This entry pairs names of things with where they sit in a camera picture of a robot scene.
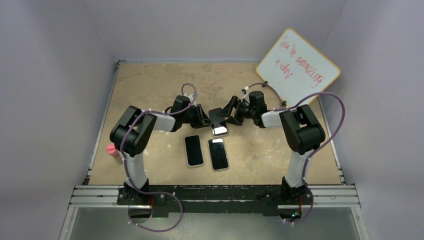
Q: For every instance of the white board yellow frame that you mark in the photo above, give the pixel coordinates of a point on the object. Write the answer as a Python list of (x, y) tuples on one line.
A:
[(295, 69)]

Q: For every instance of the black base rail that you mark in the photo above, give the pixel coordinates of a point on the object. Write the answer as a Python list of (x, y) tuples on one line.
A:
[(266, 200)]

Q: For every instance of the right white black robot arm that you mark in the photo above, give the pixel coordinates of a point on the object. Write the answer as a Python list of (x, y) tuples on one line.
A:
[(303, 132)]

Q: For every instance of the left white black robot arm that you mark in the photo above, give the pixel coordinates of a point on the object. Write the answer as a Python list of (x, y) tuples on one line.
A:
[(132, 132)]

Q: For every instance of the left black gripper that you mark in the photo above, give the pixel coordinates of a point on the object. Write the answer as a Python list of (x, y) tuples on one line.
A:
[(202, 121)]

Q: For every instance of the pink bottle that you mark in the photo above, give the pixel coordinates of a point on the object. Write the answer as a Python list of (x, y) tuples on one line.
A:
[(112, 151)]

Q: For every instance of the clear magsafe phone case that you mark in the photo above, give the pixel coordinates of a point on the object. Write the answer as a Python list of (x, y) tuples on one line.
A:
[(227, 155)]

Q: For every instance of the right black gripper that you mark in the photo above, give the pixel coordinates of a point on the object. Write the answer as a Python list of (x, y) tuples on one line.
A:
[(227, 111)]

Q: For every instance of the grey clear phone case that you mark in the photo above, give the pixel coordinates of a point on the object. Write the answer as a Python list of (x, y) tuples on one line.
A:
[(202, 150)]

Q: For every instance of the pink phone case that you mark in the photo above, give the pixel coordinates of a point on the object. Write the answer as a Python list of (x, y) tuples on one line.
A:
[(220, 134)]

